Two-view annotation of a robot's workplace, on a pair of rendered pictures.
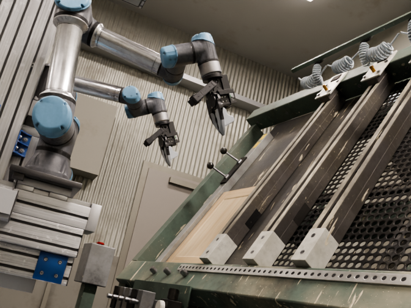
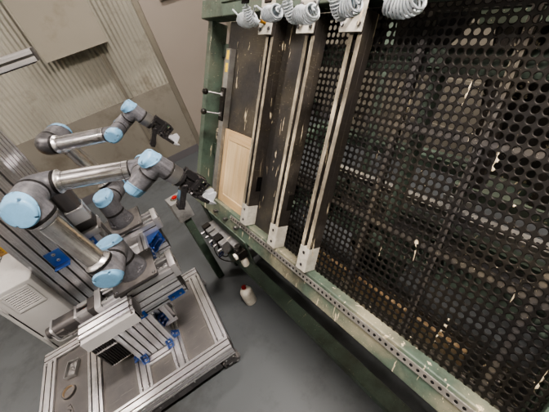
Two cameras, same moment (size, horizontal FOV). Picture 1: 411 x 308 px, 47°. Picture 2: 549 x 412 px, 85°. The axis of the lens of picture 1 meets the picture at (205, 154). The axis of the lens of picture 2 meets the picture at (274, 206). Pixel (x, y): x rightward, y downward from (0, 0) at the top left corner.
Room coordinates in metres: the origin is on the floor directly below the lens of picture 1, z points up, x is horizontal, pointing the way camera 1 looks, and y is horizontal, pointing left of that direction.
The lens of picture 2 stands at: (0.42, -0.31, 2.06)
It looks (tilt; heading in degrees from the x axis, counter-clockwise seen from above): 38 degrees down; 1
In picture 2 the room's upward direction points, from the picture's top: 18 degrees counter-clockwise
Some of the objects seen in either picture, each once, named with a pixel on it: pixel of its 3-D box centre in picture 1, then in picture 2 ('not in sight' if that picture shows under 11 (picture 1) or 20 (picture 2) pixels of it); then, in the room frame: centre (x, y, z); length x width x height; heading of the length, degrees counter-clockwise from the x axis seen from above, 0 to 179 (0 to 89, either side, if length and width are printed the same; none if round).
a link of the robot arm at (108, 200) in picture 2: not in sight; (107, 201); (2.03, 0.67, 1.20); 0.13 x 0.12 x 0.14; 174
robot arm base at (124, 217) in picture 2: not in sight; (118, 216); (2.02, 0.67, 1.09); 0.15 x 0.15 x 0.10
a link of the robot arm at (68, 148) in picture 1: (59, 133); (113, 249); (1.55, 0.50, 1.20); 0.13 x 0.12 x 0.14; 6
